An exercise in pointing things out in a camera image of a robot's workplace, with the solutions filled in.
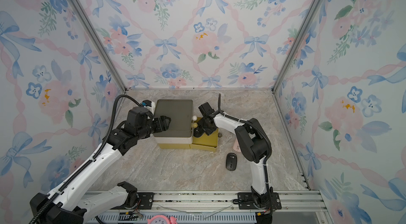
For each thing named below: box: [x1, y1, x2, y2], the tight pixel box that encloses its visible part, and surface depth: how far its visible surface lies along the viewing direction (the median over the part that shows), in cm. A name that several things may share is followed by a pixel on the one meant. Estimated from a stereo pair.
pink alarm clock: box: [146, 214, 179, 224], surface depth 69 cm
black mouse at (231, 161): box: [225, 152, 238, 172], surface depth 86 cm
